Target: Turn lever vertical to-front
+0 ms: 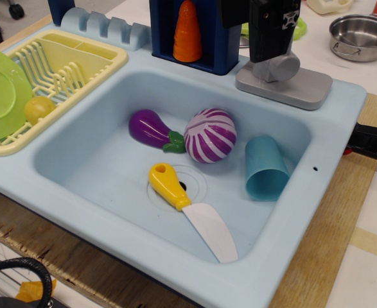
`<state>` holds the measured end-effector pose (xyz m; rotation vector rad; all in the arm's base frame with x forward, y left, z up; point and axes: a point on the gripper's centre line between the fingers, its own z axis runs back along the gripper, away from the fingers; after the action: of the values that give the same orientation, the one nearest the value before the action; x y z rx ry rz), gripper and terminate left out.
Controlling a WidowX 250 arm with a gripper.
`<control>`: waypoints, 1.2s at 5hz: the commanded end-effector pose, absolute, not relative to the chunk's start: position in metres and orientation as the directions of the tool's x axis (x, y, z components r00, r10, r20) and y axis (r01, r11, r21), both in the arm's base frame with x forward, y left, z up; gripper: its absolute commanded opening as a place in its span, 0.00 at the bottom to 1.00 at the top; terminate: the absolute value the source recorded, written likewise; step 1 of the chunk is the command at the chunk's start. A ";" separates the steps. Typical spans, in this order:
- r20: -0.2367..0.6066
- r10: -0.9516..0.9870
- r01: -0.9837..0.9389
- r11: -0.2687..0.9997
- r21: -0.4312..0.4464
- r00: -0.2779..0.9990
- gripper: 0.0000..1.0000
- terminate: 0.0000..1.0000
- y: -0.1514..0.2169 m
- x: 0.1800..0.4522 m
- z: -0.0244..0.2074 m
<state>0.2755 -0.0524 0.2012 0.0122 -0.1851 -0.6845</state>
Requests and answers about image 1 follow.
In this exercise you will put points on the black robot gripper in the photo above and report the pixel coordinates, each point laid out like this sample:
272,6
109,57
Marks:
271,24

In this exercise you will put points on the grey toy faucet lever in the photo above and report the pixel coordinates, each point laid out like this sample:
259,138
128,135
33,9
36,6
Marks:
282,79

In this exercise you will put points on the green plastic toy piece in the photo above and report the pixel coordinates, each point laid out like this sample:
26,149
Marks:
299,31

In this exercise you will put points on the cream plastic toy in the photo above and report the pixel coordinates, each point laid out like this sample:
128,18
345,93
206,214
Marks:
323,7

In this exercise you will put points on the dark blue utensil holder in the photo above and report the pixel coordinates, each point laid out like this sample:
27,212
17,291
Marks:
220,45

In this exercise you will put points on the orange toy carrot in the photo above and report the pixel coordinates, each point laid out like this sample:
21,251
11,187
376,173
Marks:
187,38

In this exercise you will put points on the stainless steel pot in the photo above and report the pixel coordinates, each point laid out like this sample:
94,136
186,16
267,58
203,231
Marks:
354,37

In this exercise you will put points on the purple striped toy onion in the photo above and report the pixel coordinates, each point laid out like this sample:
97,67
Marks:
210,136

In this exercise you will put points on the blue plastic cup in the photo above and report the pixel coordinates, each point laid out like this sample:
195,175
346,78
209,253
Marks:
265,169

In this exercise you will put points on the black clamp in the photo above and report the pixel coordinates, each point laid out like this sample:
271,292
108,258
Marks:
363,140

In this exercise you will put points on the purple toy eggplant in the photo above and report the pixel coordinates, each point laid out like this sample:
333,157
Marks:
147,127

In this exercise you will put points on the light blue toy sink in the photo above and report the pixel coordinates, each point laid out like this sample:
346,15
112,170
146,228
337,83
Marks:
88,175

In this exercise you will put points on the yellow dish drying rack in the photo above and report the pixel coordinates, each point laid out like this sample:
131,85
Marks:
64,68

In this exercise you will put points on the yellow toy lemon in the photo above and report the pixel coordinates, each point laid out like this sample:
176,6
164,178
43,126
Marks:
38,107

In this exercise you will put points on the black chair caster wheel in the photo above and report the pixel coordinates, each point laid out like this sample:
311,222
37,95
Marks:
15,10

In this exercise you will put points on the wooden board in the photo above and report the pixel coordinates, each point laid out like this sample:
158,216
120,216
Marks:
336,254

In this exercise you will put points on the green plastic plate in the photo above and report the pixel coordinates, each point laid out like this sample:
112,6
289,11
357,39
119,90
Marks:
15,92

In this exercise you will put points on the yellow tape piece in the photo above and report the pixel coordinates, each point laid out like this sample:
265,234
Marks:
30,291

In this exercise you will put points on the yellow handled toy knife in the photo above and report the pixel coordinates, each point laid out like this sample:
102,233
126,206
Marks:
204,218

